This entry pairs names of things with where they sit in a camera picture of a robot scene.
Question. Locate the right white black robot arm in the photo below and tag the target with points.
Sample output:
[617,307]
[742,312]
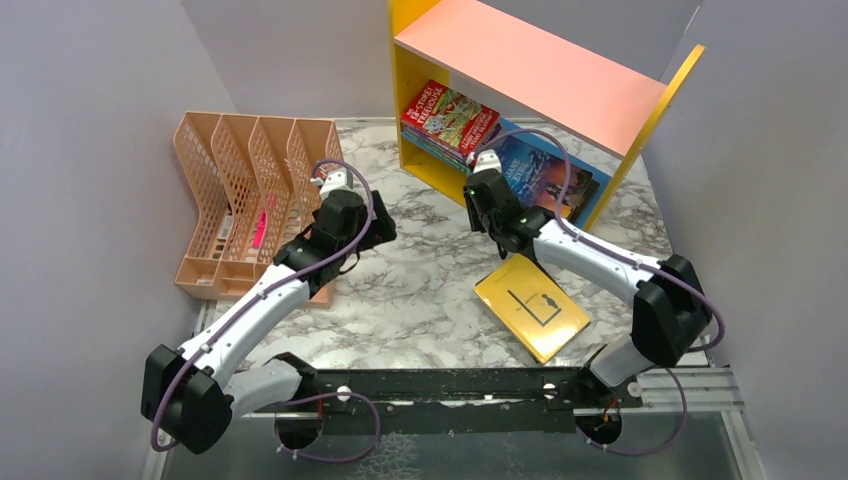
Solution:
[670,310]

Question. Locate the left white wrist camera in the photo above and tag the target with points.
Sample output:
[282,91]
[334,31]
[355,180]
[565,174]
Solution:
[337,180]

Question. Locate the black mounting rail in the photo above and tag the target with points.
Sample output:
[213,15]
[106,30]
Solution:
[339,402]

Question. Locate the dark green Alice book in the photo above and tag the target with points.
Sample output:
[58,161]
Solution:
[575,201]

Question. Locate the yellow pink blue bookshelf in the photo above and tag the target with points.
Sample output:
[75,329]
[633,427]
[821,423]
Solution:
[610,106]

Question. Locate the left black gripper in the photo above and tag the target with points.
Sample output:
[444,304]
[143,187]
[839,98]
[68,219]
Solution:
[381,229]

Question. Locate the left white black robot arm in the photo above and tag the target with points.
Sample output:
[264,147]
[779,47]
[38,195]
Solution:
[192,393]

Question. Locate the orange plastic file organizer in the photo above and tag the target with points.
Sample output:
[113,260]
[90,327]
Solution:
[236,164]

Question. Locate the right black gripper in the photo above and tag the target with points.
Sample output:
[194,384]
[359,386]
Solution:
[474,222]

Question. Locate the yellow hardcover book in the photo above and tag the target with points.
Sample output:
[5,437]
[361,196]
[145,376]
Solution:
[532,306]

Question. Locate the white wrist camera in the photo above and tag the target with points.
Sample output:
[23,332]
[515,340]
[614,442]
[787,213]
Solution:
[483,160]
[337,180]

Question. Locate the red 13-storey treehouse book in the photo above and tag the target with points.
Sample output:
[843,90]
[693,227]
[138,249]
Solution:
[451,119]

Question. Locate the pink marker in organizer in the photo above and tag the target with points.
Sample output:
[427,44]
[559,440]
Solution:
[260,229]

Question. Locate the green 104-storey treehouse book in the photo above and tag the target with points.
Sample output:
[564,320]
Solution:
[437,151]

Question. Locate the Jane Eyre book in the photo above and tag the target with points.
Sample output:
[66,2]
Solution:
[525,166]

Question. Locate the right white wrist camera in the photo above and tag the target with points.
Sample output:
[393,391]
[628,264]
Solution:
[483,160]

